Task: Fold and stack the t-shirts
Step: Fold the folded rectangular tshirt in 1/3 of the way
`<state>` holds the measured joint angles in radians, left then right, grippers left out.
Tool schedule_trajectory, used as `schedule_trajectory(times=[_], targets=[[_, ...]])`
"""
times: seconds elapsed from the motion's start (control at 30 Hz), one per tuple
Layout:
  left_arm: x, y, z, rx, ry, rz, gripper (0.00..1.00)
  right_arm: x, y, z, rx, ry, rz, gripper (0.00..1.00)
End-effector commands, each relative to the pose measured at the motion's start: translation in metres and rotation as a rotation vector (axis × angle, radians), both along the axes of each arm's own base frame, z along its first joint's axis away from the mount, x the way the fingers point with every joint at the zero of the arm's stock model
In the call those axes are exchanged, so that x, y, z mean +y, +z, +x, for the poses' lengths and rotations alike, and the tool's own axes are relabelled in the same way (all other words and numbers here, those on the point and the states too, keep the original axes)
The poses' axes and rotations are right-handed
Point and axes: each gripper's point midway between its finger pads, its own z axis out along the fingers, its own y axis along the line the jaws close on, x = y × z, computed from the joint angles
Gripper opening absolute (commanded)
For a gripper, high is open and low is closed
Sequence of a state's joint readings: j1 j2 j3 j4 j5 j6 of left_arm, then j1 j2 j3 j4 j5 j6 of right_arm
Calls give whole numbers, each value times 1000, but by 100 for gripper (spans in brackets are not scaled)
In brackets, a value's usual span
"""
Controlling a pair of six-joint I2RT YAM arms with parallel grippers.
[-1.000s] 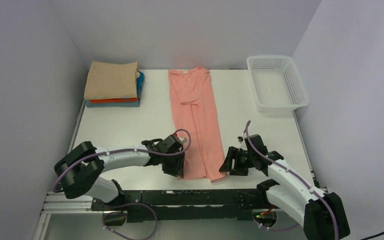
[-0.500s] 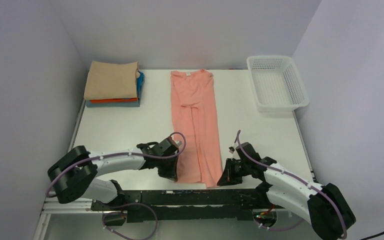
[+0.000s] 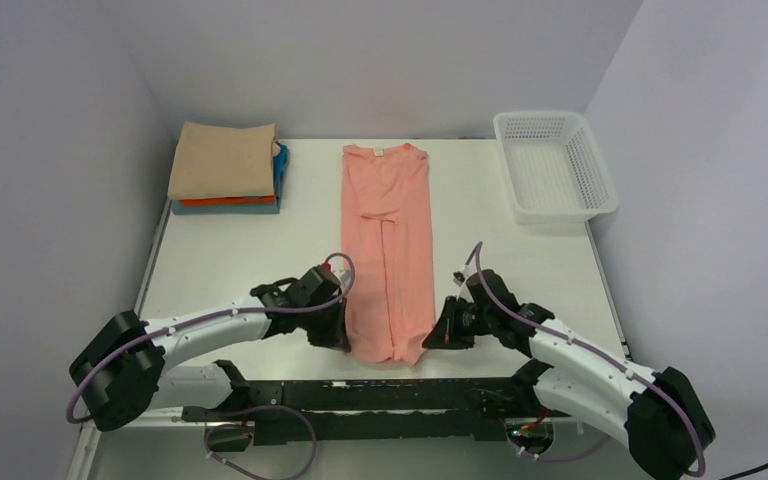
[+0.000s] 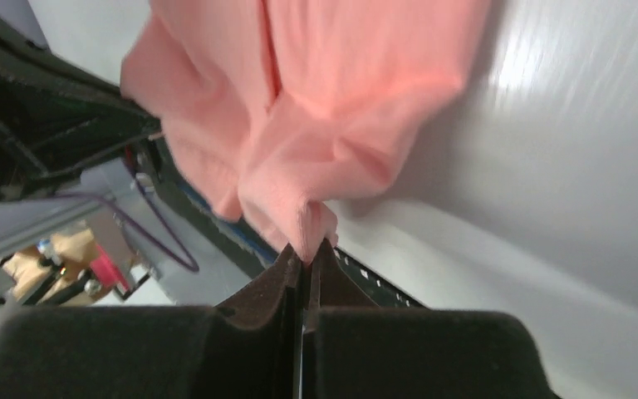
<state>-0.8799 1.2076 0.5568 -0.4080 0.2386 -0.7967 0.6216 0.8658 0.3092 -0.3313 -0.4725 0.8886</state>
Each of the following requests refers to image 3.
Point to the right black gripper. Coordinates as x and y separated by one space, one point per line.
446 334

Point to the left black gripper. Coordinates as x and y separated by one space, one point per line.
336 337

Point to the pink t shirt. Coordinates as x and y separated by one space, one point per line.
386 229

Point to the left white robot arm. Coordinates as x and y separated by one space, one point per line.
135 365

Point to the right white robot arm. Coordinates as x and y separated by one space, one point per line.
656 415

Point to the folded orange t shirt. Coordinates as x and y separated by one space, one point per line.
222 201

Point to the white plastic basket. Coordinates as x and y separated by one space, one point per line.
552 167

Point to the folded tan t shirt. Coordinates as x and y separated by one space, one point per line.
214 161

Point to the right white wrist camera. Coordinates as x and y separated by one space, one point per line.
461 276

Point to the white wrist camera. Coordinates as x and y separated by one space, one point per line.
342 275
461 276

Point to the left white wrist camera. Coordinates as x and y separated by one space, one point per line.
342 275

